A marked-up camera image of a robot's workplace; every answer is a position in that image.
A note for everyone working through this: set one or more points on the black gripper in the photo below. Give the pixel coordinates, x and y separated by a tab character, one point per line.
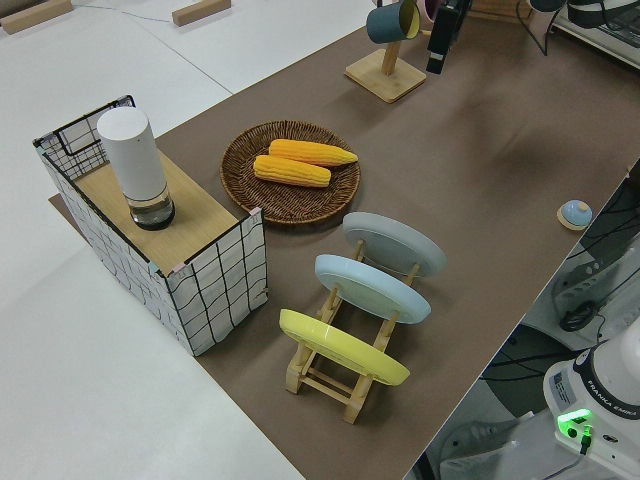
590	12
442	30

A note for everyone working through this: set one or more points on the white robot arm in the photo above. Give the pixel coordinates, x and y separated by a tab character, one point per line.
600	380

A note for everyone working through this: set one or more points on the light wooden cabinet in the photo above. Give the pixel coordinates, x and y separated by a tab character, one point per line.
500	7

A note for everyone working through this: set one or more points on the wooden mug tree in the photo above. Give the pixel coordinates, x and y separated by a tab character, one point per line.
385	80

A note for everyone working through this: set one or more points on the pink mug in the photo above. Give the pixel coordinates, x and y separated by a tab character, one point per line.
429	7

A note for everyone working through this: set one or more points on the teal mug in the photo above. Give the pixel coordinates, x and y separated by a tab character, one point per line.
387	22

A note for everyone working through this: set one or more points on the white toaster oven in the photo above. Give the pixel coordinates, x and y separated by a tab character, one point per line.
615	40

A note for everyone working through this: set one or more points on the brown table mat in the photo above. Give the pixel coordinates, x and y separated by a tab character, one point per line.
450	175

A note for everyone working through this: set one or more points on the yellow corn cob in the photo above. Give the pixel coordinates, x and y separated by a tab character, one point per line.
310	151
290	171

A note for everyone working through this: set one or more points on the grey plate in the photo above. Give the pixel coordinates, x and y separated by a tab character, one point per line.
395	245

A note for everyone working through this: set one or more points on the brown wicker basket tray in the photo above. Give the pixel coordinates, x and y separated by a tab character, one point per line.
290	200

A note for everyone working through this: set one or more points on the blue service bell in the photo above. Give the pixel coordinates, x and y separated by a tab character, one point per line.
575	212

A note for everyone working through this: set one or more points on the light blue plate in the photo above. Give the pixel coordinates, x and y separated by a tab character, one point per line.
370	287

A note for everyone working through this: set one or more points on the wooden block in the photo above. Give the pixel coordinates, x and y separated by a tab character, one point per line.
35	15
200	12

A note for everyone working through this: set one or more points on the white power strip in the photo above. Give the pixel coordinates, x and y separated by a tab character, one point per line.
575	290

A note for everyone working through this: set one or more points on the wooden shelf board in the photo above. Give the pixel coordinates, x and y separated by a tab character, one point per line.
200	220

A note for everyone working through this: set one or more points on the black power adapter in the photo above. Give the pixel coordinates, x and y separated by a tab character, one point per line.
577	317

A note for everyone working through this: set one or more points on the yellow plate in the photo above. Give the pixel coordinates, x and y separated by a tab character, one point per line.
340	345

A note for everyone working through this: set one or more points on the white cylinder bottle clear base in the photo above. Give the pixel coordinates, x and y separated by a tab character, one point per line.
132	160

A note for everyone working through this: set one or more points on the wooden plate rack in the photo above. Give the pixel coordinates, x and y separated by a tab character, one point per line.
320	385

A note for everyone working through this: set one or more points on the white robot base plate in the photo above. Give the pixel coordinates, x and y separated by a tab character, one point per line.
620	465

